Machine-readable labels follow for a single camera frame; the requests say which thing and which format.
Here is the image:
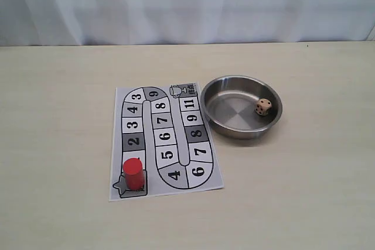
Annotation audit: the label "red cylinder game piece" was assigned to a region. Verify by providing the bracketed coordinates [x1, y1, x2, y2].
[122, 157, 145, 190]

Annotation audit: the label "stainless steel round bowl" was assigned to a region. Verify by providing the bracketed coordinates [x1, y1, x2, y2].
[200, 75, 283, 140]

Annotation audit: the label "white backdrop curtain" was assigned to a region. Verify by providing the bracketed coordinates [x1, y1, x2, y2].
[1, 0, 374, 46]

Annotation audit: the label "paper number game board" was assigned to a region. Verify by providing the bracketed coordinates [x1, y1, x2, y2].
[109, 83, 224, 201]

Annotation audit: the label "wooden die black pips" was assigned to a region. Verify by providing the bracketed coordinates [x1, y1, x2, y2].
[255, 98, 272, 116]

